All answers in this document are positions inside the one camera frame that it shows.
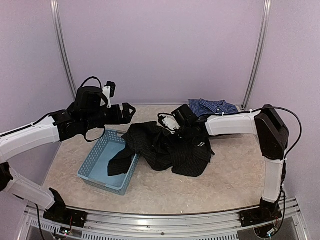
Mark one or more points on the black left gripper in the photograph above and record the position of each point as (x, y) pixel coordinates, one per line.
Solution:
(126, 118)

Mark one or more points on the black pinstriped long sleeve shirt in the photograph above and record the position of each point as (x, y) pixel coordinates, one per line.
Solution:
(162, 150)

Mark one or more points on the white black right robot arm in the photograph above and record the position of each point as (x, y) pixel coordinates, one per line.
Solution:
(272, 136)

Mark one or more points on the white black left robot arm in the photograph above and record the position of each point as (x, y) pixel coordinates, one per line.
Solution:
(92, 109)

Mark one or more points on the blue checked folded shirt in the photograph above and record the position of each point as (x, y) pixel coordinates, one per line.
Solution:
(201, 107)

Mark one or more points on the light blue plastic basket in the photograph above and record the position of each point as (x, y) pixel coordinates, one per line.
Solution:
(94, 169)

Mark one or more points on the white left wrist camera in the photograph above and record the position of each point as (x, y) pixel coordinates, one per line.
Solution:
(108, 91)

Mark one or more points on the left aluminium corner post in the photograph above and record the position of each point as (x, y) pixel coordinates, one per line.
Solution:
(54, 5)

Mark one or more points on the aluminium corner post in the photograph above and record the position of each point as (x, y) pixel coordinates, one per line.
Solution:
(54, 5)
(258, 53)

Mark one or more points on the right aluminium corner post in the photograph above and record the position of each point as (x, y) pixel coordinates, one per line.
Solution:
(258, 53)

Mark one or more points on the aluminium front rail frame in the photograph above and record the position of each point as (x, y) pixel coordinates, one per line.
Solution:
(104, 225)

